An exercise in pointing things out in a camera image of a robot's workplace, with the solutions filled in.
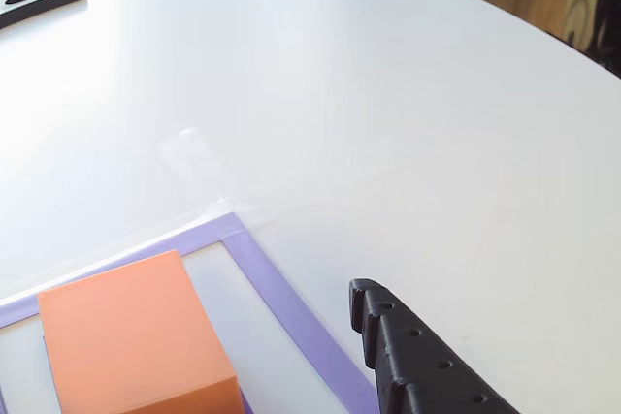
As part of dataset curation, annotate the large purple cube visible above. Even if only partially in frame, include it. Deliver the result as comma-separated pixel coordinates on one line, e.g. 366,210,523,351
41,334,256,414

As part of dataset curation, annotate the large orange cube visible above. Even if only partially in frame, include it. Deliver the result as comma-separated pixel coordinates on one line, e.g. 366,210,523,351
37,248,245,414

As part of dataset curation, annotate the clear tape strip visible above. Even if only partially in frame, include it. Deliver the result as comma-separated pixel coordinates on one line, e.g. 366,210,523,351
159,126,263,226

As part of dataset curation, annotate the purple square tape frame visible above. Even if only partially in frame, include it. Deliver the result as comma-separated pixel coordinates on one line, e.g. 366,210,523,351
0,211,380,414

